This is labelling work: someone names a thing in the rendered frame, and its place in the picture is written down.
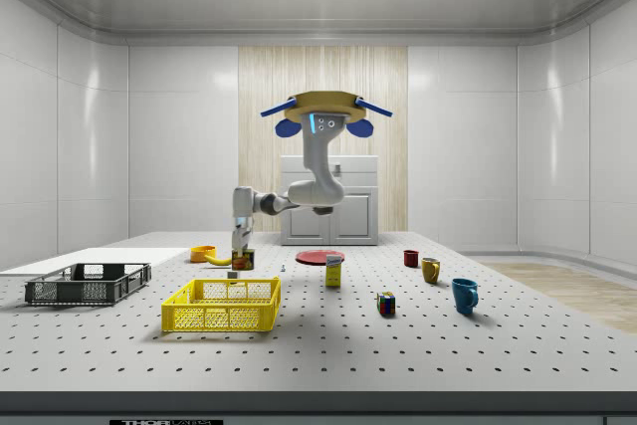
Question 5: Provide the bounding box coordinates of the red plate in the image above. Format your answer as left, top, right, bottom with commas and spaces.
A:
295, 249, 346, 268

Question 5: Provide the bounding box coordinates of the white cabinet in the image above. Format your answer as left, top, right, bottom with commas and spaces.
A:
280, 154, 380, 246

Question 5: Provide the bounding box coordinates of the yellow basket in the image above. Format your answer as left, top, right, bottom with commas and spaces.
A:
160, 278, 283, 333

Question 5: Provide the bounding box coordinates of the dark grey basket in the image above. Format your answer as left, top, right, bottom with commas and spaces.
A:
24, 262, 153, 306

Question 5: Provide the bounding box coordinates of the flat-sided can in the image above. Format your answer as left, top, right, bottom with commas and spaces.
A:
231, 248, 257, 271

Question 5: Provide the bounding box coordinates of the yellow and white box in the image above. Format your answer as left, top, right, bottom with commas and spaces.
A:
325, 254, 345, 289

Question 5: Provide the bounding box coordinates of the yellow mug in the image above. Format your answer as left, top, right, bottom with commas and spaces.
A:
421, 257, 442, 286

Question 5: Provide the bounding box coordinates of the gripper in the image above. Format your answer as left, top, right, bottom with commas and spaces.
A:
232, 227, 253, 253

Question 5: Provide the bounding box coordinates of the puzzle cube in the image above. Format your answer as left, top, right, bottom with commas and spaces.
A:
376, 291, 397, 317

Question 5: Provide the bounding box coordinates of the blue mug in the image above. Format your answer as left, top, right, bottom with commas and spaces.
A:
451, 278, 480, 316

